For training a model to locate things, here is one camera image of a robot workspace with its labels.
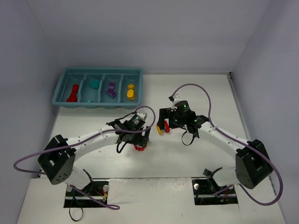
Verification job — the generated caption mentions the purple round flower lego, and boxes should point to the purple round flower lego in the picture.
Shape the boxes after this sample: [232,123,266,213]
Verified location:
[106,88,117,98]

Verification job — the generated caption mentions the yellow striped lego brick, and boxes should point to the yellow striped lego brick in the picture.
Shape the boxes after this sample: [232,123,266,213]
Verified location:
[156,126,164,135]

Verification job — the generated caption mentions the teal round lego piece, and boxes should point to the teal round lego piece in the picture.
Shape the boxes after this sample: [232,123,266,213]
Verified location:
[90,80,100,89]

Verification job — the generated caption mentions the red rectangular lego brick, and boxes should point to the red rectangular lego brick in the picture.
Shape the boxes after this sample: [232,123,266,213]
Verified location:
[66,98,78,102]

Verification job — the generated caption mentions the red small lego brick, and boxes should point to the red small lego brick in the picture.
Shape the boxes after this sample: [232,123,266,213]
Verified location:
[72,84,79,93]

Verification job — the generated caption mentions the red long lego brick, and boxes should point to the red long lego brick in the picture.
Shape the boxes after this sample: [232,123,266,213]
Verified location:
[164,120,170,133]

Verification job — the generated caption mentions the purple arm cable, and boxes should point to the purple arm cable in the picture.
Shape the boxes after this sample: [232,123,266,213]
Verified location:
[13,106,157,210]
[171,83,284,206]

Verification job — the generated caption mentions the orange oval flower lego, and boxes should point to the orange oval flower lego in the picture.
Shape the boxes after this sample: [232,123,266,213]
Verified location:
[127,89,135,101]

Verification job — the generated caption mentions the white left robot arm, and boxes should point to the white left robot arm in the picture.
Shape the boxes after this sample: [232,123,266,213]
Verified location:
[38,112,150,189]

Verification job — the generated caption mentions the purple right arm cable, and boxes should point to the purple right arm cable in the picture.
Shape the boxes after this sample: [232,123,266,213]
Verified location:
[171,83,284,206]

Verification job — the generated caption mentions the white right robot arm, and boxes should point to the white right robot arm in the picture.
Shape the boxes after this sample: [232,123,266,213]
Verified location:
[157,100,273,192]

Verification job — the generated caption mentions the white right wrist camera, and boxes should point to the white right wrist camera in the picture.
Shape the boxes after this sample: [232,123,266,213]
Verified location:
[169,94,184,109]

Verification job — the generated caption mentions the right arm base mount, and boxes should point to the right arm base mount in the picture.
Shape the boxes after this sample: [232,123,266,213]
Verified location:
[192,168,238,206]

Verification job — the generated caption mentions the red round flower lego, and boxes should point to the red round flower lego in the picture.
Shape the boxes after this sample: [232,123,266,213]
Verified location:
[134,145,146,152]

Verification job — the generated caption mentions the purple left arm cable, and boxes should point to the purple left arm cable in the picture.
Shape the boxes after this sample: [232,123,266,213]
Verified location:
[13,106,157,210]

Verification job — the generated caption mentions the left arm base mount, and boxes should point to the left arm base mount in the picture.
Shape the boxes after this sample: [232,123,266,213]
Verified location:
[64,180,109,208]

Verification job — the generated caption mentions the teal plastic divided tray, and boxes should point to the teal plastic divided tray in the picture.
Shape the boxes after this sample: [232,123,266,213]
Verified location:
[52,67,143,109]

